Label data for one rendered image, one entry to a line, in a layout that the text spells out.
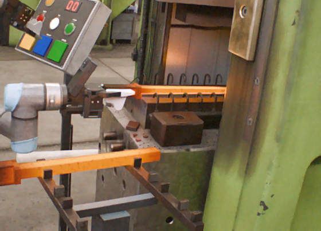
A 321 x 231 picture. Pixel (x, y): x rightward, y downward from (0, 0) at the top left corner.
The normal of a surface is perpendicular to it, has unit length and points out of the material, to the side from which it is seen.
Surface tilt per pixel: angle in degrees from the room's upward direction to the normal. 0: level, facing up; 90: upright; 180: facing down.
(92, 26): 90
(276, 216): 90
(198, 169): 90
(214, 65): 90
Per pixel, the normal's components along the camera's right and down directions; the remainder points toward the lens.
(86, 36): 0.72, 0.31
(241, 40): -0.92, 0.02
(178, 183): 0.37, 0.35
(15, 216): 0.12, -0.94
